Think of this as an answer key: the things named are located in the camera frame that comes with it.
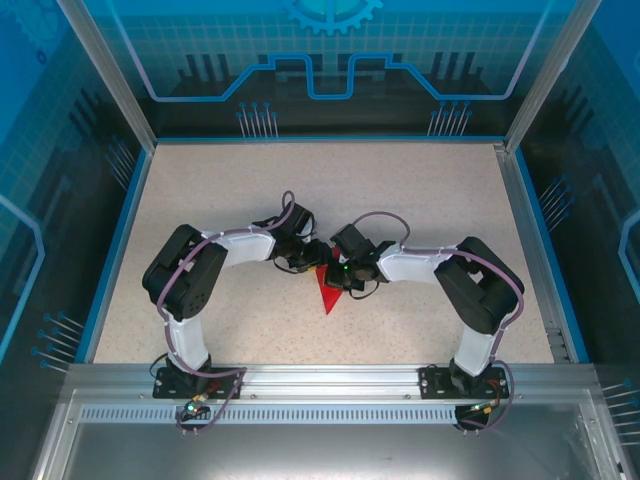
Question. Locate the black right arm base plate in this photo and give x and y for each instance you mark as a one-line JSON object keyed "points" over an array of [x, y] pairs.
{"points": [[430, 382]]}

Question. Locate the aluminium corner post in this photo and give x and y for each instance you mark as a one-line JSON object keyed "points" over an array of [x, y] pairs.
{"points": [[550, 75], [111, 75]]}

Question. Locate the red cloth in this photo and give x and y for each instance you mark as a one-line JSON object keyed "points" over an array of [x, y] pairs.
{"points": [[331, 300]]}

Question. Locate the blue table edge strip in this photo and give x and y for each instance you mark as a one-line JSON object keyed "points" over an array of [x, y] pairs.
{"points": [[118, 250], [551, 250]]}

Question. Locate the aluminium side rail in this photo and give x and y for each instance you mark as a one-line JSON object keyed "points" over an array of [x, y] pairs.
{"points": [[531, 250]]}

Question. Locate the slotted metal strip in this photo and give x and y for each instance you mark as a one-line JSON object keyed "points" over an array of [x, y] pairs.
{"points": [[325, 415]]}

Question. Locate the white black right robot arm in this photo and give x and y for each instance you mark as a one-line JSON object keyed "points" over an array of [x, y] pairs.
{"points": [[410, 265]]}

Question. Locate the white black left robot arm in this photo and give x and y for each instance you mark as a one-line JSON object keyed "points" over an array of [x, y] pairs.
{"points": [[245, 250]]}

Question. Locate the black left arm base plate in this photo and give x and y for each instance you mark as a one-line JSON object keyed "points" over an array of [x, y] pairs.
{"points": [[161, 385]]}

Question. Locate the grey metal tray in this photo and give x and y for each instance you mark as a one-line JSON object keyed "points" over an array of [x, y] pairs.
{"points": [[325, 450]]}

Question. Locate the aluminium frame rail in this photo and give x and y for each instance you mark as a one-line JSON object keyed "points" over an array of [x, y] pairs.
{"points": [[325, 380]]}

